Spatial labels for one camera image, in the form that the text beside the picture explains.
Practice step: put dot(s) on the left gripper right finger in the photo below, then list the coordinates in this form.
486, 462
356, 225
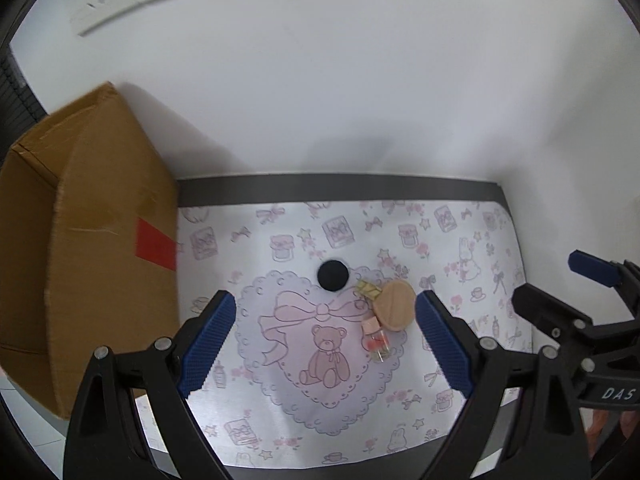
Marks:
545, 440

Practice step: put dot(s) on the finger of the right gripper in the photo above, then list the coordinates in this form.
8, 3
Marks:
552, 317
622, 276

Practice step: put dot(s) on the black round sponge puff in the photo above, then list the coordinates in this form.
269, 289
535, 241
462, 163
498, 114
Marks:
333, 275

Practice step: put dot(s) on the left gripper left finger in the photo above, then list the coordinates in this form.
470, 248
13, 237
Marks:
105, 438

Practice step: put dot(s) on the brown cardboard box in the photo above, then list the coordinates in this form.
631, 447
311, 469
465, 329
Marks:
88, 245

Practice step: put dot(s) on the operator right hand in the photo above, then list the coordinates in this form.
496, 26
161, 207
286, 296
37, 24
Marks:
606, 425

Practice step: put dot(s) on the beige heart-shaped powder puff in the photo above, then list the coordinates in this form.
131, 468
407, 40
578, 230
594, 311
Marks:
394, 306

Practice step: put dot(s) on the pink patterned desk mat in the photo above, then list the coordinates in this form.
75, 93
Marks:
293, 394

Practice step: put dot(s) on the small pink-capped glass bottle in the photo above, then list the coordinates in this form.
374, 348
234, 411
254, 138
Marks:
374, 339

